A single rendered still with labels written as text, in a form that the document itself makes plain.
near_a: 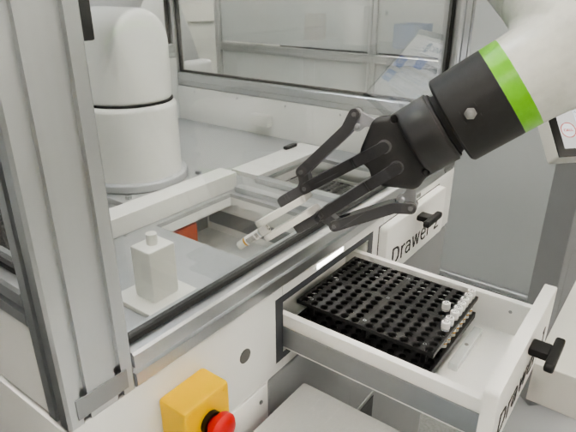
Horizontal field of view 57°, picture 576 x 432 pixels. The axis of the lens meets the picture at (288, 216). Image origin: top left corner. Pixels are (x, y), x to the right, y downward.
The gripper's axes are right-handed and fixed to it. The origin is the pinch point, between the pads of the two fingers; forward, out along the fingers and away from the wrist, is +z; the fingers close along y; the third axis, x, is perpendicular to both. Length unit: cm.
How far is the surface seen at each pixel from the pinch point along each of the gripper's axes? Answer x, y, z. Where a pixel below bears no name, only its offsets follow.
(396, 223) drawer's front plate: -42.2, -14.3, -0.1
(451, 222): -199, -55, 16
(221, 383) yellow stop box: 6.4, -12.9, 16.0
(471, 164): -193, -34, -6
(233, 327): -1.0, -9.2, 15.4
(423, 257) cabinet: -65, -29, 4
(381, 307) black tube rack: -17.4, -20.1, 2.3
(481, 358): -19.1, -34.1, -6.3
